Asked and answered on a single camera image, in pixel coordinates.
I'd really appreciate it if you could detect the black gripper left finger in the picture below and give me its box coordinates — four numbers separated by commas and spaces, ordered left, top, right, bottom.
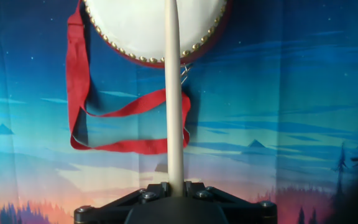
73, 182, 170, 224

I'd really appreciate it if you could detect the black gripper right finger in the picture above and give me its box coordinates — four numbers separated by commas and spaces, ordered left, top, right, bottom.
183, 182, 278, 224

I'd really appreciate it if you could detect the wooden drumstick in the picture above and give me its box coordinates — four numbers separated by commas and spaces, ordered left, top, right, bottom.
163, 0, 185, 197

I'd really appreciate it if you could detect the red drum with white skin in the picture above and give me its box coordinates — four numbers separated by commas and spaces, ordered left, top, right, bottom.
81, 0, 233, 69

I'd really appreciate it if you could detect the colourful sunset landscape cloth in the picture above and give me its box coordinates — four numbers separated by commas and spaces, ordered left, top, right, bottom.
0, 0, 358, 224

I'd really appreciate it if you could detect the red drum strap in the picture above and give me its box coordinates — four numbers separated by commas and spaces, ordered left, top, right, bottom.
66, 0, 192, 156

